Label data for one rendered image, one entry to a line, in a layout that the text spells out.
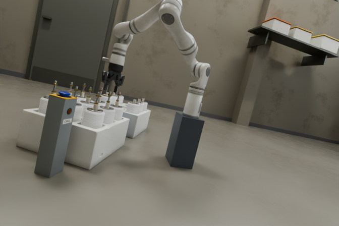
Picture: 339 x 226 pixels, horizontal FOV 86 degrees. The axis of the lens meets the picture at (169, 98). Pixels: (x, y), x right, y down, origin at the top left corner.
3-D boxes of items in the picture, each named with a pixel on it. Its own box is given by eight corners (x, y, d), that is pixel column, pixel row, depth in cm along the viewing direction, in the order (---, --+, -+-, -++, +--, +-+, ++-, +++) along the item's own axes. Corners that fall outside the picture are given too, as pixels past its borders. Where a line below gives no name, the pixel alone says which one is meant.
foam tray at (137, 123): (146, 128, 174) (151, 110, 173) (132, 138, 136) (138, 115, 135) (109, 117, 179) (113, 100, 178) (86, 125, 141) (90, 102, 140)
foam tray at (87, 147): (123, 145, 119) (129, 118, 118) (89, 170, 81) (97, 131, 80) (71, 129, 125) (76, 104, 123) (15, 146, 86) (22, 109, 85)
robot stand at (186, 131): (184, 158, 122) (195, 115, 119) (192, 169, 108) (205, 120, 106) (165, 156, 118) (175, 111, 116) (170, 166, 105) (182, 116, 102)
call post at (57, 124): (63, 170, 76) (77, 98, 74) (49, 178, 69) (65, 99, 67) (48, 165, 77) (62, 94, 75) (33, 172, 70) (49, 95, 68)
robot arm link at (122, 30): (110, 24, 95) (128, 14, 87) (124, 31, 102) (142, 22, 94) (110, 37, 94) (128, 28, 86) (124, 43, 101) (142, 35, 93)
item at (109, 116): (112, 141, 102) (119, 110, 101) (98, 144, 94) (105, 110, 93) (101, 135, 107) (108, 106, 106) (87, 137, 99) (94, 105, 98)
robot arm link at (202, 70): (213, 65, 110) (206, 93, 111) (200, 63, 115) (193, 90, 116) (207, 61, 102) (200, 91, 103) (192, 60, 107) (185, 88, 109)
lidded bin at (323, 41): (317, 56, 408) (321, 44, 406) (337, 54, 369) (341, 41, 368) (301, 50, 396) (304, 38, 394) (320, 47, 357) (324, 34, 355)
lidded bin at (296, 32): (294, 47, 387) (297, 36, 385) (310, 44, 353) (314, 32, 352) (278, 41, 376) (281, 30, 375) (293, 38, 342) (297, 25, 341)
